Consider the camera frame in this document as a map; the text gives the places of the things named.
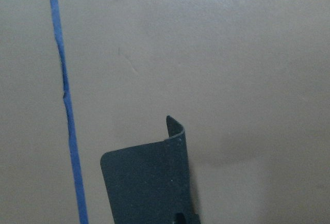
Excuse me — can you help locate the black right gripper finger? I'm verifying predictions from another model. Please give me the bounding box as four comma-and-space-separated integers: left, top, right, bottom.
174, 213, 200, 224

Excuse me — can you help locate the black mouse pad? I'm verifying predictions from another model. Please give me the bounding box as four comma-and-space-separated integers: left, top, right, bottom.
100, 116, 197, 224

